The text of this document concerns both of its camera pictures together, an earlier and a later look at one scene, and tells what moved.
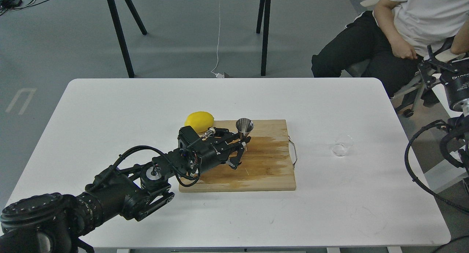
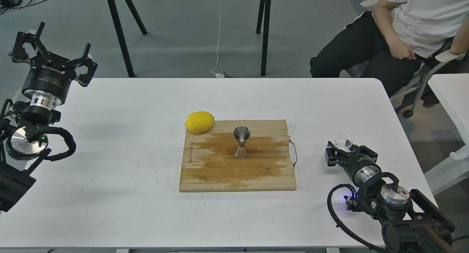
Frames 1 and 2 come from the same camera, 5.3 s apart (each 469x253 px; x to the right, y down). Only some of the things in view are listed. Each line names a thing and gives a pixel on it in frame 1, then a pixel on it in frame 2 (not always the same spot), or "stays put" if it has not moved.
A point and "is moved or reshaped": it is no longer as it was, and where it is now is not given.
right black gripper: [456, 81] -> [358, 166]
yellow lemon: [200, 121] stays put
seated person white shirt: [403, 23] stays put
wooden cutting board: [267, 163] stays put
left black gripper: [211, 150] -> [50, 75]
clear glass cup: [342, 143] stays put
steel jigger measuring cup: [244, 125] is moved or reshaped
